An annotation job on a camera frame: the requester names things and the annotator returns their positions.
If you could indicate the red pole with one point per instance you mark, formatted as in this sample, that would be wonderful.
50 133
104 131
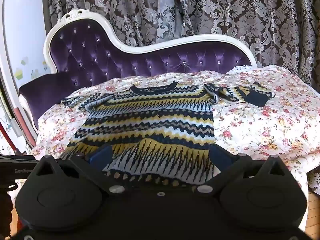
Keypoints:
8 136

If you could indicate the brown silver damask curtain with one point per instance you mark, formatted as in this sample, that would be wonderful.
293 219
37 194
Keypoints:
250 10

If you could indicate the floral print blanket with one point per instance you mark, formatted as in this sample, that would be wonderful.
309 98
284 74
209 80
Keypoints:
262 130

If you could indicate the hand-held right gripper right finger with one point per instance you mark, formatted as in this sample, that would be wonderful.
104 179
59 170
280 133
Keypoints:
220 158

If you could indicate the purple tufted sofa white frame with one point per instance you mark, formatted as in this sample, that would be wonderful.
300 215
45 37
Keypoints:
112 55

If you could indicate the purple velvet cushion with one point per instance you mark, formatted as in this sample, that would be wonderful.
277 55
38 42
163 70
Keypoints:
37 92

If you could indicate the white lace cloth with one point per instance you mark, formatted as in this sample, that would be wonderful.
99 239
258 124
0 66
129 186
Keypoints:
241 68

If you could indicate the grey sheer curtain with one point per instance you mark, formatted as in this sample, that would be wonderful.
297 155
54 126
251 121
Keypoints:
167 17

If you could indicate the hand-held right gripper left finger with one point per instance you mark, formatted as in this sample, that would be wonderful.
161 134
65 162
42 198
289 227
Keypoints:
101 158

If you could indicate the yellow navy zigzag knit sweater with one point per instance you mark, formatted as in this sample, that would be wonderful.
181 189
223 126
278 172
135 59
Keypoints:
150 120

